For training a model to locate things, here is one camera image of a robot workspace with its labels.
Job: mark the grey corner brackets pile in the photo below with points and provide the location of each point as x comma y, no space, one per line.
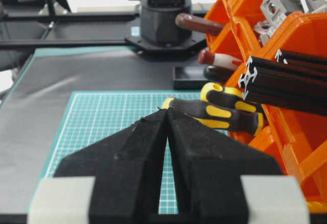
276,11

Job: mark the orange container rack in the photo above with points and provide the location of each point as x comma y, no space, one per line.
282,44

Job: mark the black aluminium extrusion bar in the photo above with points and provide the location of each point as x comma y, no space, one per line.
284,85

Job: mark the black tool handle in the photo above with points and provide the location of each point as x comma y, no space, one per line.
217,73

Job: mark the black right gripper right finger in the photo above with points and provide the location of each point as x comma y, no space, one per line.
207,166

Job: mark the long yellow-black screwdriver handle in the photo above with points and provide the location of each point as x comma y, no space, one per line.
217,117

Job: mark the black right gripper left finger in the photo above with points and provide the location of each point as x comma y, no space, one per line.
127,167

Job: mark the red-white tool handle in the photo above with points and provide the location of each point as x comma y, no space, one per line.
219,60

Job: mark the green cutting mat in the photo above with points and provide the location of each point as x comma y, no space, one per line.
93,115

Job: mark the black table cover sheet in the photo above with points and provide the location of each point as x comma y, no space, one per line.
33,109

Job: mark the short yellow-black screwdriver handle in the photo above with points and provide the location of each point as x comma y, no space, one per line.
228,97

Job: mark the black tray under rack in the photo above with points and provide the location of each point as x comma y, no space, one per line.
192,77

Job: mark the dark brown tool handle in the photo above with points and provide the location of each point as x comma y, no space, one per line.
198,24

